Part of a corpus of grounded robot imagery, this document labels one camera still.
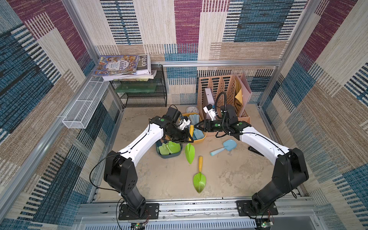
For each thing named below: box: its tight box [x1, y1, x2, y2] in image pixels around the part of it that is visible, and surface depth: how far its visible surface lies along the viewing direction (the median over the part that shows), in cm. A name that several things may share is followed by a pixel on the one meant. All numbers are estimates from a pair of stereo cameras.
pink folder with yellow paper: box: [234, 73, 252, 118], surface depth 93 cm
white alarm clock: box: [185, 105, 200, 114], surface depth 117 cm
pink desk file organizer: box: [196, 73, 253, 123], surface depth 102 cm
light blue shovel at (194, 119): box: [188, 114, 200, 126], surface depth 104 cm
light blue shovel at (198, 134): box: [193, 127, 205, 140], surface depth 99 cm
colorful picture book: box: [92, 55, 140, 77], surface depth 83 cm
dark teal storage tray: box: [155, 139, 183, 159], surface depth 93 cm
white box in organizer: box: [204, 87, 215, 106], surface depth 101 cm
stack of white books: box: [102, 54, 158, 82], surface depth 83 cm
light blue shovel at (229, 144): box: [209, 138, 238, 157], surface depth 97 cm
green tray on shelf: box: [114, 82, 158, 93], surface depth 101 cm
